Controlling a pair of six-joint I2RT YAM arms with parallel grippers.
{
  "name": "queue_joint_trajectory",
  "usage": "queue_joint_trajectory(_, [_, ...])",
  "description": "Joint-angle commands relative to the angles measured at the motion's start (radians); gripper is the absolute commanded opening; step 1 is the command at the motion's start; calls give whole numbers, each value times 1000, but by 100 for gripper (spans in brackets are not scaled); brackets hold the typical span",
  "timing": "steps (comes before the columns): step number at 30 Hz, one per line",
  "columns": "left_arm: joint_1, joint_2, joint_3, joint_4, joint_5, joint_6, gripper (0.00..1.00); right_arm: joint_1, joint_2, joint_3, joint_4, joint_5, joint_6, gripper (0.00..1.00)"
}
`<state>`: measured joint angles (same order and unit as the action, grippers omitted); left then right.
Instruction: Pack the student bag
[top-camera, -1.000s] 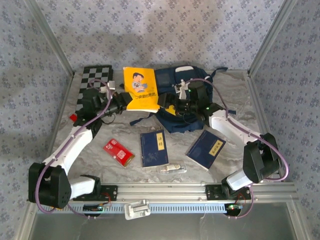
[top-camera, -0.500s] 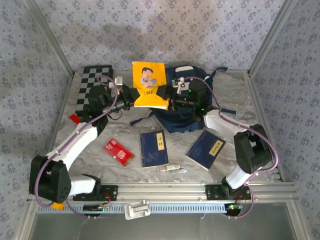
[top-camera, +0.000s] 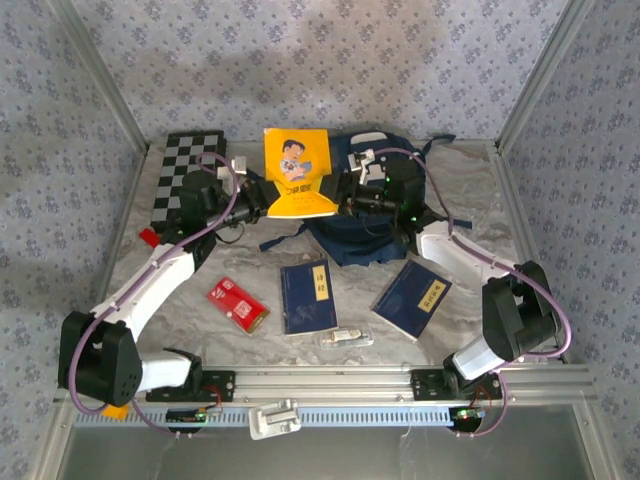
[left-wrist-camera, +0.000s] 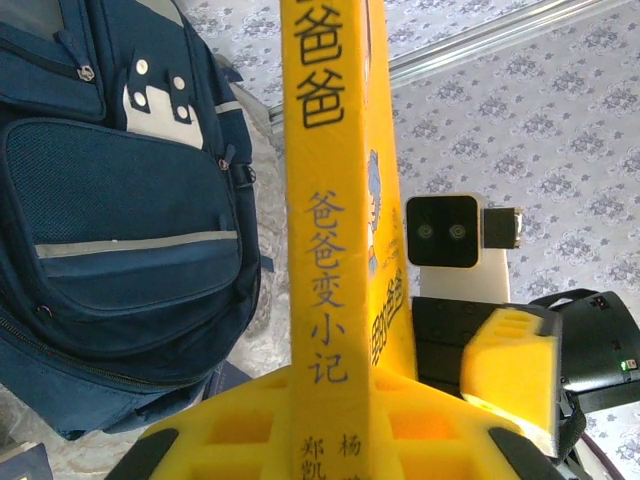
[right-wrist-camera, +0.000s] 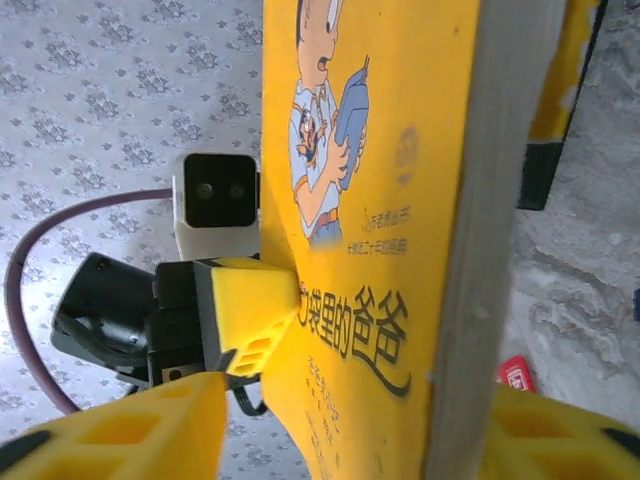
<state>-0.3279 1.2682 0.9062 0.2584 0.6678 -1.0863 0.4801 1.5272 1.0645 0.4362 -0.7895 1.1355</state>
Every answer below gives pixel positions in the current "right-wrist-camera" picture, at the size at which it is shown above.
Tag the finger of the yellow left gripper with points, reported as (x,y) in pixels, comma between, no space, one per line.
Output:
(255,295)

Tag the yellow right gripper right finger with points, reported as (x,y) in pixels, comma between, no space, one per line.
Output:
(560,440)

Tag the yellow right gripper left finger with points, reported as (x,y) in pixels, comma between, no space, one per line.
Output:
(125,440)

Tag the red snack packet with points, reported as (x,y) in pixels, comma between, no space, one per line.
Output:
(517,372)

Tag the yellow cartoon book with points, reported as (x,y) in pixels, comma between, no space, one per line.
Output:
(400,225)

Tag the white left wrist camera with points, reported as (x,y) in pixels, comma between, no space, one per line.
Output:
(215,195)

